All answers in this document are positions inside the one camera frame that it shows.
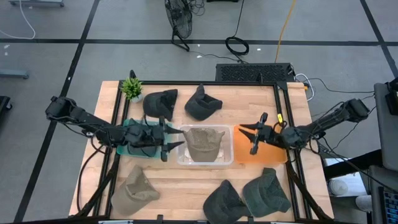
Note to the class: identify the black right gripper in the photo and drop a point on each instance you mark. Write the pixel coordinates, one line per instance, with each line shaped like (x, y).
(269, 135)

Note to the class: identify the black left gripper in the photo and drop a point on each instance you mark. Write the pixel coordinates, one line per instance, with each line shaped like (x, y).
(146, 135)

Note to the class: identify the khaki baseball cap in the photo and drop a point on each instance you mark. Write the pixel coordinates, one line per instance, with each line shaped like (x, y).
(133, 193)
(203, 144)

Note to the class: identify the clear plastic bin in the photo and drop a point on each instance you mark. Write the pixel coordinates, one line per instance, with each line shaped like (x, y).
(228, 155)

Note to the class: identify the dark green baseball cap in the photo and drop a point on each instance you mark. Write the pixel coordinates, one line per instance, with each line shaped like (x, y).
(141, 152)
(265, 193)

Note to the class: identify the black baseball cap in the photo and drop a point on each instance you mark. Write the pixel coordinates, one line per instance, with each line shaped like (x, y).
(202, 105)
(158, 104)
(224, 205)

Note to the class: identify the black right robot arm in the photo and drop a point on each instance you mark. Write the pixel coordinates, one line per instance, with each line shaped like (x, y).
(326, 124)

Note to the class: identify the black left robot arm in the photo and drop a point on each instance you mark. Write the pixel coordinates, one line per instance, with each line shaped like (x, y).
(87, 121)

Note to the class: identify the orange plastic bin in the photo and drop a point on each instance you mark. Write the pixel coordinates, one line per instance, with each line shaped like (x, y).
(270, 155)

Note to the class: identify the yellow tag on gripper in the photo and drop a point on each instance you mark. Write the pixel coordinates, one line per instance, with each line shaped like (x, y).
(280, 118)

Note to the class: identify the green plastic bin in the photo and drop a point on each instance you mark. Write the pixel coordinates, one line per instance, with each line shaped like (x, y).
(122, 152)

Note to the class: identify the small potted green plant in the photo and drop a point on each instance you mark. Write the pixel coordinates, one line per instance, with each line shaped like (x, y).
(132, 88)

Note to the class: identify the black floor fan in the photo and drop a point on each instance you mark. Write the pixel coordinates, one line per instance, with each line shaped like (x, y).
(182, 18)

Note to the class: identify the grey furniture panel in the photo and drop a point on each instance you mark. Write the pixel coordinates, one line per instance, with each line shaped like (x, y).
(387, 140)

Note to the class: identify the black device on furniture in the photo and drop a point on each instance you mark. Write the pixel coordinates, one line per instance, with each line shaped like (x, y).
(393, 99)

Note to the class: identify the grey furniture foot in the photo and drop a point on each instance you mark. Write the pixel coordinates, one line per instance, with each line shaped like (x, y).
(14, 74)

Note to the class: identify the black object at floor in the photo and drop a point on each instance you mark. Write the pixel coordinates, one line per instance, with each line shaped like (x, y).
(4, 104)

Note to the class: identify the grey furniture base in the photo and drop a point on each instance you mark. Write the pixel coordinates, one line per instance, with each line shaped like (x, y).
(37, 2)

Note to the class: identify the black metal frame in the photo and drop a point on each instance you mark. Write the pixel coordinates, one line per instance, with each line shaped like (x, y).
(174, 83)

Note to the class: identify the black frame clip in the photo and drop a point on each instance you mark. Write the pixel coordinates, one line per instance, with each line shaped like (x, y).
(132, 74)
(160, 217)
(250, 219)

